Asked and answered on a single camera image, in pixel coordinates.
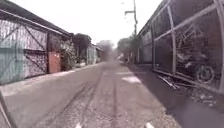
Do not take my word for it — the pale building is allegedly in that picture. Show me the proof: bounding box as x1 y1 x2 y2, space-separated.
85 43 104 66

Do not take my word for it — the dark tree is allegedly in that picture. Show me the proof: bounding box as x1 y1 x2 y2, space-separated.
72 32 93 64
116 34 139 63

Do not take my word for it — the flowering bush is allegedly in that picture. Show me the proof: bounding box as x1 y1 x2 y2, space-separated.
60 39 78 72

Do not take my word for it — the building with wire mesh fence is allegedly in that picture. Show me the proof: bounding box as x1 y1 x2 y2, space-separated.
136 0 224 96

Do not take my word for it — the grey asphalt road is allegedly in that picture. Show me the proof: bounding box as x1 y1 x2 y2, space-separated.
0 59 224 128

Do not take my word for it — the utility pole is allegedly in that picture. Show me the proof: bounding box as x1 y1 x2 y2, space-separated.
123 0 139 38

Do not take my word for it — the pile of debris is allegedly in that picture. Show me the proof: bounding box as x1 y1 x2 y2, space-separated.
156 73 221 108

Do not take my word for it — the building with metal gate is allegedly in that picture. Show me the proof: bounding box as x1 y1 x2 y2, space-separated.
0 0 73 86

